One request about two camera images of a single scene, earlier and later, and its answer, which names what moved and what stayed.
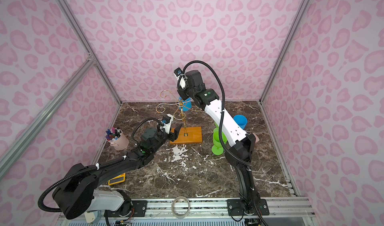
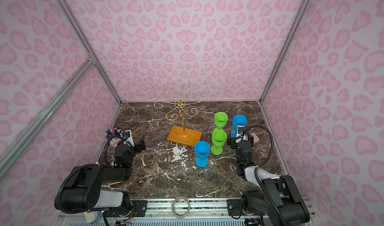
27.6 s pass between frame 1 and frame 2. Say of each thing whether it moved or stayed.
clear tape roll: stayed
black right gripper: moved
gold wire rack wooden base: moved
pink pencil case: stayed
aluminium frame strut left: stayed
